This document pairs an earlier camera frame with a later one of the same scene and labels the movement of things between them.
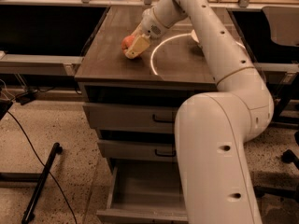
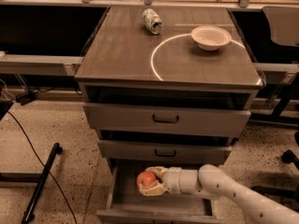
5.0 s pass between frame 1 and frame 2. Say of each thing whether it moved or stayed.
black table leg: stayed
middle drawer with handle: stayed
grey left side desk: stayed
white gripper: moved
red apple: moved
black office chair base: stayed
